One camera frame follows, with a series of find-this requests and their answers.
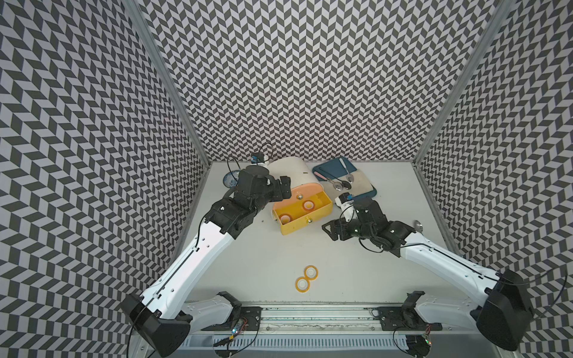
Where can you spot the white drawer cabinet shell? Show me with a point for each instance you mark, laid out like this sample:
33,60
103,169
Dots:
294,168

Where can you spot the pink top drawer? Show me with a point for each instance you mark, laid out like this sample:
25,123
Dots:
306,190

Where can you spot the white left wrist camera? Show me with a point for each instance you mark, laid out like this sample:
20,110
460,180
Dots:
259,159

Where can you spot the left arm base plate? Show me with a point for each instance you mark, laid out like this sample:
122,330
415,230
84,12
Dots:
251,315

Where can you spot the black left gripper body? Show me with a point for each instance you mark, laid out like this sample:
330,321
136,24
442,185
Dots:
274,192

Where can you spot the yellow tape roll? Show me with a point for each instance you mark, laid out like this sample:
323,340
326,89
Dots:
311,272
302,284

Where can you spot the beige cloth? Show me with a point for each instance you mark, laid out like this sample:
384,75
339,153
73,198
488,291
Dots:
361,187

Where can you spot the white handled spoon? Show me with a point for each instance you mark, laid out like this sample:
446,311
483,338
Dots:
349,176

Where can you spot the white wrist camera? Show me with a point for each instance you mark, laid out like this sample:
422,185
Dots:
345,202
259,159

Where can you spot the aluminium front rail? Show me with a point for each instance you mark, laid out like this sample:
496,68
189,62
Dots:
330,330

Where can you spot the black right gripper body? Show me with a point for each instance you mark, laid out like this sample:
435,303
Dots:
350,230

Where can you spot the yellow drawer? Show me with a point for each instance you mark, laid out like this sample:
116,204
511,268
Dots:
301,218

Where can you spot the pink handled spoon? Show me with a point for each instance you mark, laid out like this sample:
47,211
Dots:
336,185

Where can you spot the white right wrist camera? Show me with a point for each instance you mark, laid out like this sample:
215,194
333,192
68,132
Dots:
345,202

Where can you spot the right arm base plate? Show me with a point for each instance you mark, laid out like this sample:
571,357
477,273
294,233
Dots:
397,318

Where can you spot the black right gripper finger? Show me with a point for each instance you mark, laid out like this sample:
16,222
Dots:
334,236
330,228

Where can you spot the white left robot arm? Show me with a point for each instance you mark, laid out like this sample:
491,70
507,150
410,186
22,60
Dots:
160,314

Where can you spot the blue floral ceramic bowl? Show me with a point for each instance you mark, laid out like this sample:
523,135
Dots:
230,179

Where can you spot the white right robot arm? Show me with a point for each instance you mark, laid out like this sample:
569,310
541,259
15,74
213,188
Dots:
498,304

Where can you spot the steel spoon on table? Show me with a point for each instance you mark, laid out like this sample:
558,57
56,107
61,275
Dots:
418,226

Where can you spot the teal tray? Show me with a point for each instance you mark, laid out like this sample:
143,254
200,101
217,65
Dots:
339,176

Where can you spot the dark handled spoon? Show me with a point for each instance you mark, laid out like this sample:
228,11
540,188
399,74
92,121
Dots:
346,184

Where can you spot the red tape roll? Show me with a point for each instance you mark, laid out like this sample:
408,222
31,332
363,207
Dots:
308,205
285,219

